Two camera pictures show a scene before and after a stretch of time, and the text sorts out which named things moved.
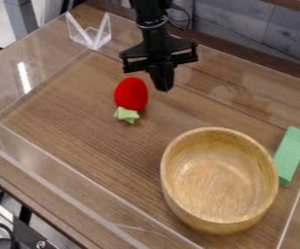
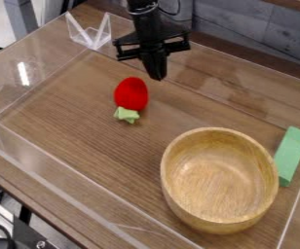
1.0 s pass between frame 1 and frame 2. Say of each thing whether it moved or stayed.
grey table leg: stayed
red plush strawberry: stayed
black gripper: moved
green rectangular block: stayed
